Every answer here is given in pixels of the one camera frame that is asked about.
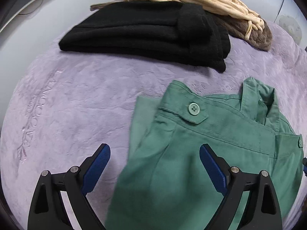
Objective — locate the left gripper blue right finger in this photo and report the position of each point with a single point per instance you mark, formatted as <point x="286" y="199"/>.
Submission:
<point x="262" y="209"/>

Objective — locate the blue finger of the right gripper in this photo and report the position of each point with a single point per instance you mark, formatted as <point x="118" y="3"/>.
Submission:
<point x="304" y="162"/>

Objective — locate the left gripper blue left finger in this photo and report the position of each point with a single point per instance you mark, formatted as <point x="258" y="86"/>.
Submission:
<point x="47" y="209"/>

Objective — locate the green button-up shirt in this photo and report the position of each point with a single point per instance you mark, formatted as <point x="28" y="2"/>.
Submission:
<point x="187" y="150"/>

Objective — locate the purple embossed bed blanket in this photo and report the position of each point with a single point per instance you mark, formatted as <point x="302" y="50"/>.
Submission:
<point x="67" y="104"/>

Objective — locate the brown fuzzy garment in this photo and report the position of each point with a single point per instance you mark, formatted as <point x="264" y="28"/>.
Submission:
<point x="240" y="21"/>

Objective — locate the round white patterned pillow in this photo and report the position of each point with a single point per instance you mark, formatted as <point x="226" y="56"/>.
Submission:
<point x="290" y="25"/>

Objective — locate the black folded garment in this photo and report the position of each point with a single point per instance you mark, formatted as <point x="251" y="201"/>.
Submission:
<point x="168" y="31"/>

